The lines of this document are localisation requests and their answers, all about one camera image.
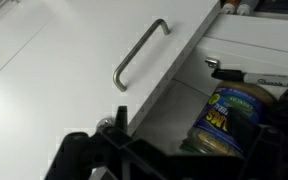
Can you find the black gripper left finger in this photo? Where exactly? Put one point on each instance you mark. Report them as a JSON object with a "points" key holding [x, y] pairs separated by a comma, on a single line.
{"points": [[121, 118]]}

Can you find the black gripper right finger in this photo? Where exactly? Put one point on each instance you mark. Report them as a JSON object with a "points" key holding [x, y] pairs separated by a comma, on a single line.
{"points": [[245, 131]]}

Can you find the round silver cupboard lock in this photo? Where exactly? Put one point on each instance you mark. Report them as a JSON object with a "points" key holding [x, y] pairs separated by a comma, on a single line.
{"points": [[104, 122]]}

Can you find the white cupboard door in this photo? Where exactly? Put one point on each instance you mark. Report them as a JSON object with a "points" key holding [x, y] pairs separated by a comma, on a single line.
{"points": [[67, 83], [4, 40]]}

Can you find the blue labelled glass jar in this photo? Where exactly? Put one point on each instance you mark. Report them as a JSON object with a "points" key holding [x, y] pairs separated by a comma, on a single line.
{"points": [[214, 113]]}

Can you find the black Sharpie marker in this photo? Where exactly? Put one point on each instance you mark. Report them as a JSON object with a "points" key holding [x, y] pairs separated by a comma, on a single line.
{"points": [[267, 80]]}

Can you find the small metal latch plate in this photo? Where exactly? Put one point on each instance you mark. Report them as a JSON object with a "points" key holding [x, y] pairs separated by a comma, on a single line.
{"points": [[212, 62]]}

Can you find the dark sauce squeeze bottle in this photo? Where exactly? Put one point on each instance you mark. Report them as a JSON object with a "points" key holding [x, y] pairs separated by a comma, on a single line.
{"points": [[247, 6]]}

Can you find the orange sauce squeeze bottle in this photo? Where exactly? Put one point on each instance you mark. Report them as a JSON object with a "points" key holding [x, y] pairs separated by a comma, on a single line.
{"points": [[230, 6]]}

